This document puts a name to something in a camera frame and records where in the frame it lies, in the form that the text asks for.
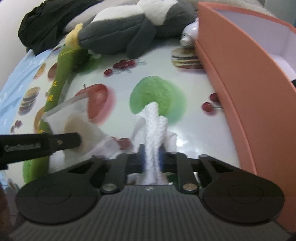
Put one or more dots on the black clothing pile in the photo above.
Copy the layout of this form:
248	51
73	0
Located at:
42	28

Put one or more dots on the fruit print sheet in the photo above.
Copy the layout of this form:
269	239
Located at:
120	87

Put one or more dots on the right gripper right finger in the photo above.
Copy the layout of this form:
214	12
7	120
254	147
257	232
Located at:
192	174

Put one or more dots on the grey quilt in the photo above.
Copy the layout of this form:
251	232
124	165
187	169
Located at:
95	9

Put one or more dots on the white textured cloth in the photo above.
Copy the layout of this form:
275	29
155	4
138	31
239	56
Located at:
151	130

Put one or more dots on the green embroidered massage stick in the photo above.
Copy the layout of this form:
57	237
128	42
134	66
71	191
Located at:
67	61

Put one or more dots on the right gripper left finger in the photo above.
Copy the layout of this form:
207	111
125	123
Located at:
109	176

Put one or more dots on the pink cardboard box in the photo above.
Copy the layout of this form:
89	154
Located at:
250	60

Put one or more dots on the blue tree print bedsheet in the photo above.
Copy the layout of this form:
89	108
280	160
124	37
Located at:
16	86

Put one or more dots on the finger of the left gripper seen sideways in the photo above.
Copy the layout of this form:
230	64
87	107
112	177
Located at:
18	148

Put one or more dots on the grey white penguin plush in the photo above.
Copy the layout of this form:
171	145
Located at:
131	28

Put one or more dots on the clear packet with beige pad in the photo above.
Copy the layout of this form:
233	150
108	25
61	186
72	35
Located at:
89	140

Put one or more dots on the white spray bottle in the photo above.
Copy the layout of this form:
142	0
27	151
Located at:
190	34

